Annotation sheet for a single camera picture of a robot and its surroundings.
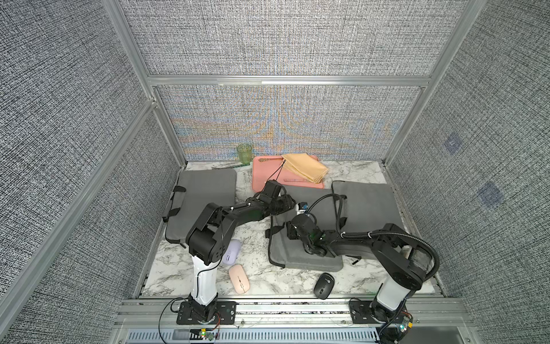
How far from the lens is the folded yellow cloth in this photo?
3.77 ft

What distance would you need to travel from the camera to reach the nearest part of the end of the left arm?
0.78 metres

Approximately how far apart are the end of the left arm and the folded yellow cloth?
0.99 feet
